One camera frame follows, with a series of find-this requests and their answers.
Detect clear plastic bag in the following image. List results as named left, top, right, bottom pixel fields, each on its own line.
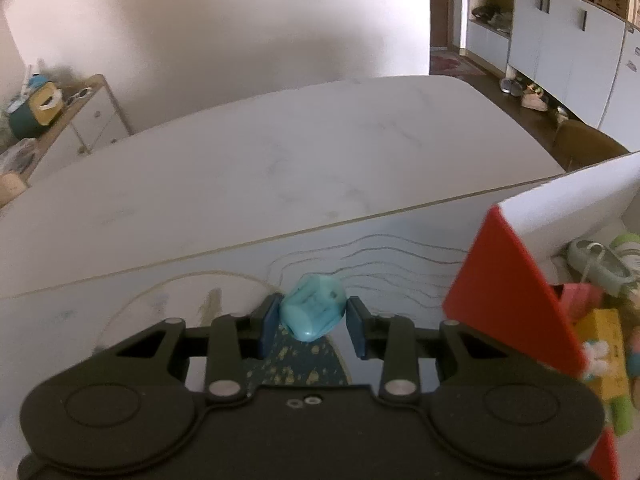
left=0, top=137, right=38, bottom=176

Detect small white toy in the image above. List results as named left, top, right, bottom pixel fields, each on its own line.
left=580, top=340, right=613, bottom=378

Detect beige cardboard box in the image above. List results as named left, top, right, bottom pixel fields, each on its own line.
left=0, top=172, right=28, bottom=206

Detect wooden side cabinet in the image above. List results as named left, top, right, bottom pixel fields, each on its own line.
left=0, top=74, right=132, bottom=196

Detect teal and yellow tissue box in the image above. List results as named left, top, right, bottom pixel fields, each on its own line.
left=7, top=74, right=66, bottom=140

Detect shoes on bench shelf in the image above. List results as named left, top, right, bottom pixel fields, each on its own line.
left=472, top=4, right=513, bottom=31

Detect pair of beige shoes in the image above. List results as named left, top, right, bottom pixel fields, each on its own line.
left=520, top=85, right=548, bottom=111

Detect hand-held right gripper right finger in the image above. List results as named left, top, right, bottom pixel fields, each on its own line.
left=346, top=296, right=521, bottom=401

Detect white cabinet with stickers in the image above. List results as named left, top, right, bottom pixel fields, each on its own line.
left=597, top=22, right=640, bottom=153

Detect red patterned rug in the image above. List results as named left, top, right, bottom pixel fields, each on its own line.
left=429, top=50, right=488, bottom=78

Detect light blue printed table mat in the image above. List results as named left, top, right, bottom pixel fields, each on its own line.
left=0, top=174, right=568, bottom=461

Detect green oval case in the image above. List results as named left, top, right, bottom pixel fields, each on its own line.
left=566, top=239, right=633, bottom=291

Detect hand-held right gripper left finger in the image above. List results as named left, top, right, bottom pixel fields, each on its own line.
left=112, top=295, right=283, bottom=401

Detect brown wooden chair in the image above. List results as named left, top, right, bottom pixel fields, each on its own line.
left=552, top=120, right=631, bottom=171

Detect tall white wardrobe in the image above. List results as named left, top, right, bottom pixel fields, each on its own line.
left=465, top=0, right=628, bottom=86

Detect small yellow box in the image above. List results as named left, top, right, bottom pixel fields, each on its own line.
left=572, top=308, right=631, bottom=401

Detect dark brown door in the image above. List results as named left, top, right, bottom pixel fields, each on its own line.
left=429, top=0, right=453, bottom=51

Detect red cardboard box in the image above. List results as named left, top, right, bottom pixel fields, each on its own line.
left=442, top=151, right=640, bottom=480

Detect small teal plastic item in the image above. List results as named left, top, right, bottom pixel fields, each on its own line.
left=279, top=274, right=347, bottom=342

